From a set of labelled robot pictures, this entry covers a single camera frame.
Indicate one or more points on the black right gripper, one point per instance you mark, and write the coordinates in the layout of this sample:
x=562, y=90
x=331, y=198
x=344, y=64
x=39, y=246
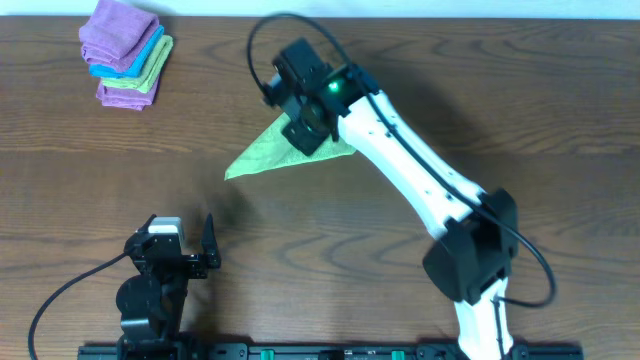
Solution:
x=304, y=138

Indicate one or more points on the light green microfiber cloth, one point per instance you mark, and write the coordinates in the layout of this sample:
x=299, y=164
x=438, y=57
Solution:
x=271, y=151

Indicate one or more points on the bottom purple folded cloth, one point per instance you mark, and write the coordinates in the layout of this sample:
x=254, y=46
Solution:
x=126, y=98

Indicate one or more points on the top purple folded cloth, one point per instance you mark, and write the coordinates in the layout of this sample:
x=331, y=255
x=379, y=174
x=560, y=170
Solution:
x=113, y=31

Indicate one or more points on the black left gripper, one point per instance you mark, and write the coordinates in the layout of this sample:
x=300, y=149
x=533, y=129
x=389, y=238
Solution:
x=176, y=258

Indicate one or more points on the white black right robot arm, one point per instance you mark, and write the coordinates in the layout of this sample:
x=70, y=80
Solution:
x=470, y=261

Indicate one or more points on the purple folded cloth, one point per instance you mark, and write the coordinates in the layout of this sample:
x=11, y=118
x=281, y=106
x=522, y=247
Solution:
x=113, y=31
x=126, y=98

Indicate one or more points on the green folded cloth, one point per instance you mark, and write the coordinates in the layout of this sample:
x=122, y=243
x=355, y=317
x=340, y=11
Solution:
x=149, y=72

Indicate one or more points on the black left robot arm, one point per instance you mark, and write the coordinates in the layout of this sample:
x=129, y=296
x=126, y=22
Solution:
x=152, y=302

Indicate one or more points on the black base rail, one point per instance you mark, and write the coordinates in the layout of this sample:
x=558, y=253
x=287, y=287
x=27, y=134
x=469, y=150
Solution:
x=239, y=351

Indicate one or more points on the blue folded cloth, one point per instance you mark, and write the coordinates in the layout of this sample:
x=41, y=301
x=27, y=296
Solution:
x=131, y=67

